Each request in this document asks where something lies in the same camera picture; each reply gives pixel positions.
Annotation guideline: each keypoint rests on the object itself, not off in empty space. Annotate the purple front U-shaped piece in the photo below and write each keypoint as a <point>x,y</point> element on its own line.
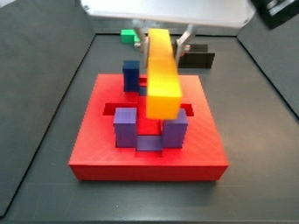
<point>148,135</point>

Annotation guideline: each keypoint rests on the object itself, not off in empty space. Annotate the red board base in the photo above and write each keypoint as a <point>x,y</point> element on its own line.
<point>97,160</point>

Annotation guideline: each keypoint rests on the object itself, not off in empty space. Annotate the black camera box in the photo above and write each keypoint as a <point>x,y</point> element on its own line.
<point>275,12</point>

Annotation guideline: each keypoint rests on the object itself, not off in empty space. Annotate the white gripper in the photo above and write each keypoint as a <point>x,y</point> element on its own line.
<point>212,13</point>

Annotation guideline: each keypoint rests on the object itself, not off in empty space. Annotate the black U-shaped bracket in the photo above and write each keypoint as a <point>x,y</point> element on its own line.
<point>198,57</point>

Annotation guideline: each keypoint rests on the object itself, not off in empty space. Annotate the blue rear U-shaped piece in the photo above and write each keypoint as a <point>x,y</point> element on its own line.
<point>134,82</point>

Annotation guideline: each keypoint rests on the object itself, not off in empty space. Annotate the yellow rectangular bar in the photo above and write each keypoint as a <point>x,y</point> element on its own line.
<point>164,92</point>

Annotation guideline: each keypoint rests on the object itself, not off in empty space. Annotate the green notched block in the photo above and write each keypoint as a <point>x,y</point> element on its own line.
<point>128,36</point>

